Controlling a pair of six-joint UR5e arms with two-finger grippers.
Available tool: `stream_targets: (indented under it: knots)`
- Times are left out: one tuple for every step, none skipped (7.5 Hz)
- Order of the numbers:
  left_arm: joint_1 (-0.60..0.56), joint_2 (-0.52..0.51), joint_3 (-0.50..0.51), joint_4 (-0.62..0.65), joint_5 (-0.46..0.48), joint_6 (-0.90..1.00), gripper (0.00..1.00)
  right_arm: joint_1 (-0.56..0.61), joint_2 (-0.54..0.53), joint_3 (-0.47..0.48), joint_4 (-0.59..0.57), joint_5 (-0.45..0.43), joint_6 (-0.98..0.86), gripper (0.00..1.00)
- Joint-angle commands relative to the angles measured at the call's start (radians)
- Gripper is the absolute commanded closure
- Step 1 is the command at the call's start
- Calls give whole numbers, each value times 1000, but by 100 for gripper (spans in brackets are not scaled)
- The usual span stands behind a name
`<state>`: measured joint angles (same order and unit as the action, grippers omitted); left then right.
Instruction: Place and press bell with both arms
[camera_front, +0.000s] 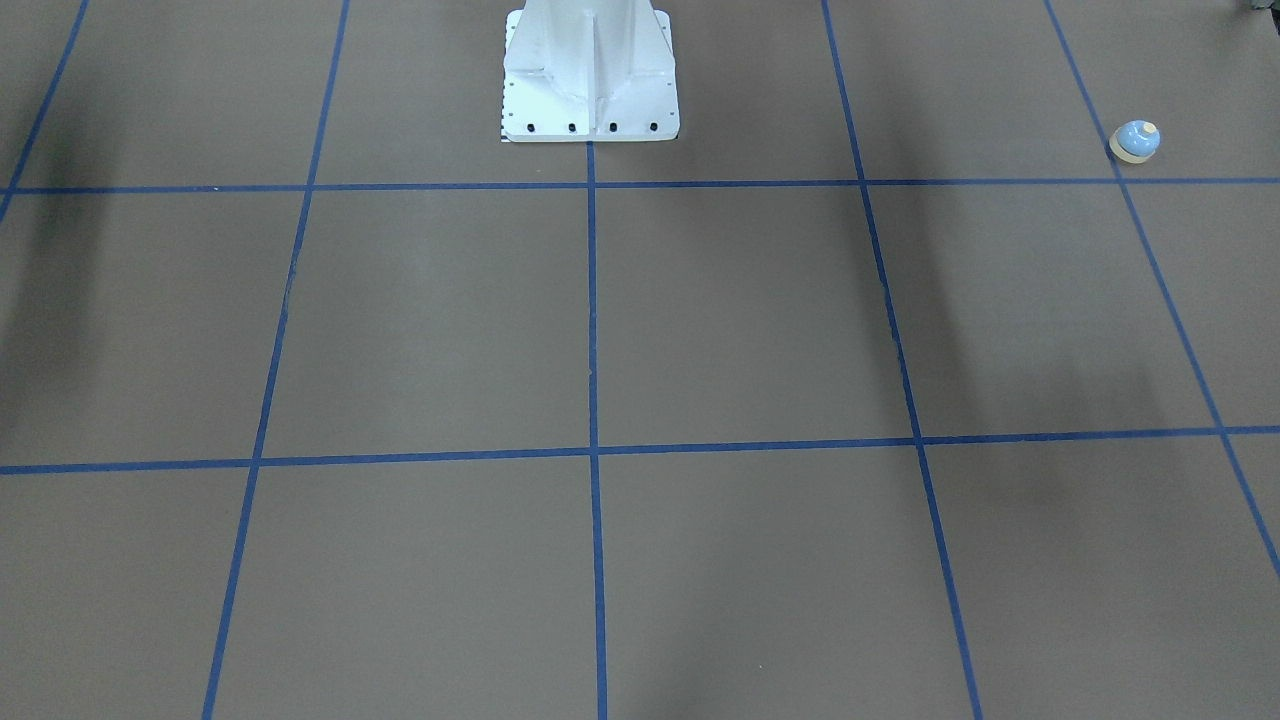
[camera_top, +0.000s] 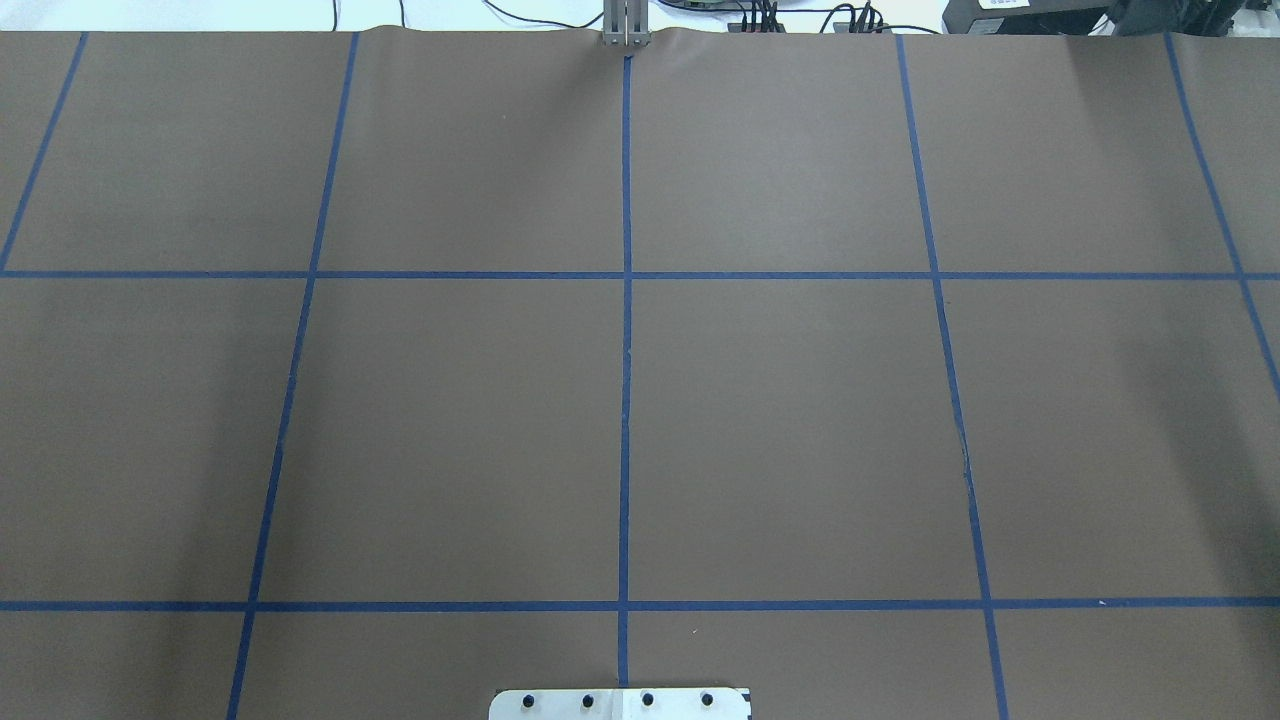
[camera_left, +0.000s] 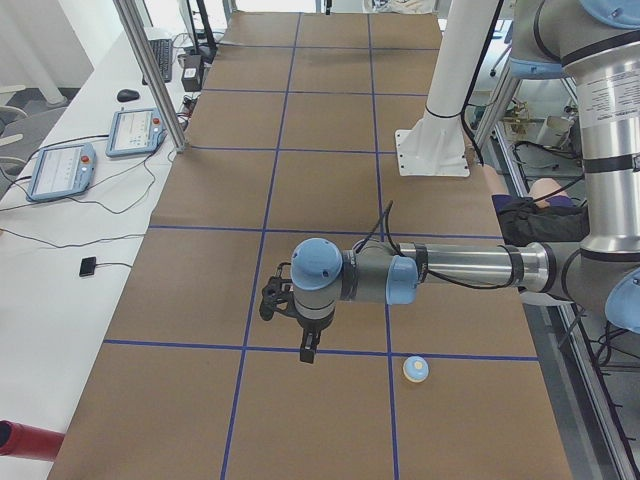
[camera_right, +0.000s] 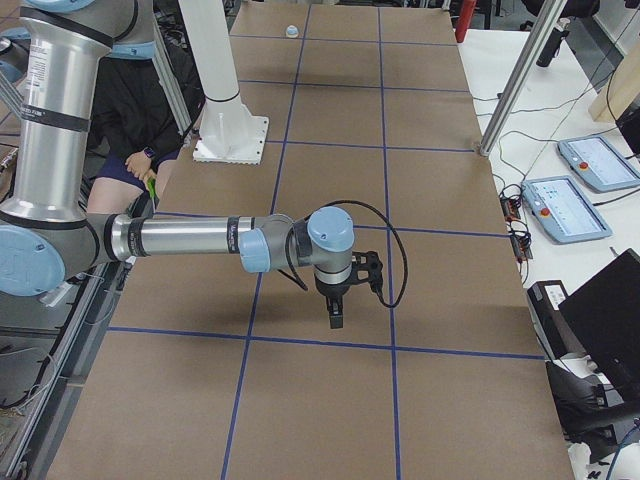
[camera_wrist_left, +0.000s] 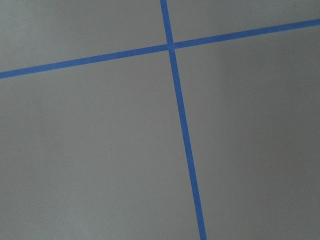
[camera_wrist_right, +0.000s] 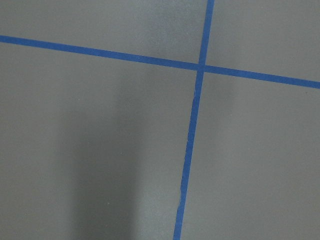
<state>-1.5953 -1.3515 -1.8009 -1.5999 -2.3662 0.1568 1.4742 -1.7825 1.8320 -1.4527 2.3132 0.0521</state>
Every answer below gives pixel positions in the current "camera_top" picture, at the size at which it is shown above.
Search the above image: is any black box top right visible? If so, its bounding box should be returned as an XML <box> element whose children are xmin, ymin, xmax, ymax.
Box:
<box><xmin>942</xmin><ymin>1</ymin><xmax>1279</xmax><ymax>38</ymax></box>

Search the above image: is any grey aluminium frame post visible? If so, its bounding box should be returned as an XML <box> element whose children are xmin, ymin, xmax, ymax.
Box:
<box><xmin>602</xmin><ymin>0</ymin><xmax>652</xmax><ymax>49</ymax></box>

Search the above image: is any black cable hub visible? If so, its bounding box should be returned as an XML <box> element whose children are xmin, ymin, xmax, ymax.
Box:
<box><xmin>727</xmin><ymin>1</ymin><xmax>786</xmax><ymax>35</ymax></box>

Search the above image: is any white metal base plate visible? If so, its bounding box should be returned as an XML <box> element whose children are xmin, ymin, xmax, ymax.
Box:
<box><xmin>488</xmin><ymin>687</ymin><xmax>753</xmax><ymax>719</ymax></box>

